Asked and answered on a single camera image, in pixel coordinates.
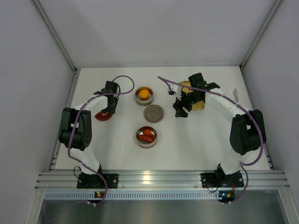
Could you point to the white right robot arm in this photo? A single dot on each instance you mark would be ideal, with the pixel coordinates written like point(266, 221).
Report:
point(247, 132)

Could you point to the red sausage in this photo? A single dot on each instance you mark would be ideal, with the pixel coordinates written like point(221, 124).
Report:
point(145, 138)

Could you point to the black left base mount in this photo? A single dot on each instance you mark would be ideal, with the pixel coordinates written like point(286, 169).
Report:
point(86, 181)

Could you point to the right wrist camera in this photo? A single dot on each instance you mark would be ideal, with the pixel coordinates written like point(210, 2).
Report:
point(174, 89)

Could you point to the metal tongs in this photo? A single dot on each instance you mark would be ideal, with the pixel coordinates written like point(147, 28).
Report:
point(235, 93)

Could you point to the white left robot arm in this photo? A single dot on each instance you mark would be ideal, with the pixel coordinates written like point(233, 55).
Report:
point(75, 130)

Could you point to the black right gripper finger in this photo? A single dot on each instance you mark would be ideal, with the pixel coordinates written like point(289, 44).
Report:
point(178, 107)
point(181, 113)

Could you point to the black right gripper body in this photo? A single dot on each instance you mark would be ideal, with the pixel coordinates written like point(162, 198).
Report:
point(181, 105)

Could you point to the woven bamboo tray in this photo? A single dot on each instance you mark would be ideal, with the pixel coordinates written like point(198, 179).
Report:
point(200, 105)

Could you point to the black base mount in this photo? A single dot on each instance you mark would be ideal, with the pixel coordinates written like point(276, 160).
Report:
point(86, 181)
point(210, 179)

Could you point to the beige round lid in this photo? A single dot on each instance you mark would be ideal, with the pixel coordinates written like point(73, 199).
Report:
point(153, 113)

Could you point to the grey slotted cable duct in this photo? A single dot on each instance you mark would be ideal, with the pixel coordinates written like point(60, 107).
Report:
point(135, 195)

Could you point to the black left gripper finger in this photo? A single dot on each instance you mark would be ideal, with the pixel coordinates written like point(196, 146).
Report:
point(113, 104)
point(107, 110)

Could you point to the beige metal container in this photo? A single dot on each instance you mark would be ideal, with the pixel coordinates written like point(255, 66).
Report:
point(146, 102)

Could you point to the red metal container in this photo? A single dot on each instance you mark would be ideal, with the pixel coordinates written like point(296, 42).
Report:
point(145, 144)

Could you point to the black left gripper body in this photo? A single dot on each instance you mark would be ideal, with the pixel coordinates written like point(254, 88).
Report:
point(110, 108)

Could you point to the orange round food piece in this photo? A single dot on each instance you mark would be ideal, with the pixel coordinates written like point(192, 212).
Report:
point(144, 94)

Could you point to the red round lid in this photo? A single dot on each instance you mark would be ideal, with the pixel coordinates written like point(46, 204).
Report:
point(103, 116)

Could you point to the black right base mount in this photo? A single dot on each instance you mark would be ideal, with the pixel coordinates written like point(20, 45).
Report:
point(210, 179)

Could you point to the red fried chicken piece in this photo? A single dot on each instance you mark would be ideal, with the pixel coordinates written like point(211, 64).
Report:
point(148, 132)

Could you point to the aluminium rail frame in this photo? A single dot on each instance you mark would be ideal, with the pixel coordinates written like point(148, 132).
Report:
point(161, 180)

